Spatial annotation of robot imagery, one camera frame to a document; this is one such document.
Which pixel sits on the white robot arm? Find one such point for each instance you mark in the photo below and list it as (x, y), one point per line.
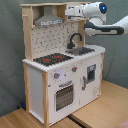
(96, 19)

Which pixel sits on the wooden toy kitchen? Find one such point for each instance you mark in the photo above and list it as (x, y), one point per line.
(40, 84)

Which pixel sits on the right red stove knob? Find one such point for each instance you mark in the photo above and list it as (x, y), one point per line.
(74, 69)

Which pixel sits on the red stove knob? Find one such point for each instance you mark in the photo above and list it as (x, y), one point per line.
(56, 75)
(74, 69)

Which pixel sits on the left red stove knob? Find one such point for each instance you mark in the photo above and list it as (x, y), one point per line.
(56, 75)

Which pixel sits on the black toy stovetop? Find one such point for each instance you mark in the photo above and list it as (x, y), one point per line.
(52, 59)

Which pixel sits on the grey toy sink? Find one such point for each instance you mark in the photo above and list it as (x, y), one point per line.
(79, 51)

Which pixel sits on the black toy faucet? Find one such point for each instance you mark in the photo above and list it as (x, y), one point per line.
(74, 39)

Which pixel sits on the grey water dispenser panel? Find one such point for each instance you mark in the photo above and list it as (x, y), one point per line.
(91, 73)

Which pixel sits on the toy oven door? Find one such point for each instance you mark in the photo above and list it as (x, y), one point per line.
(64, 96)

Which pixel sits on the grey range hood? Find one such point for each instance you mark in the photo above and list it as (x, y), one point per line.
(48, 18)

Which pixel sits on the grey fabric backdrop curtain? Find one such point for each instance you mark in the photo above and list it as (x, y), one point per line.
(12, 50)

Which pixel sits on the toy microwave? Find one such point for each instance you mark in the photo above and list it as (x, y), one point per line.
(76, 11)

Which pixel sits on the grey cabinet door handle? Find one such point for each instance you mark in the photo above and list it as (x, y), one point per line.
(84, 83)

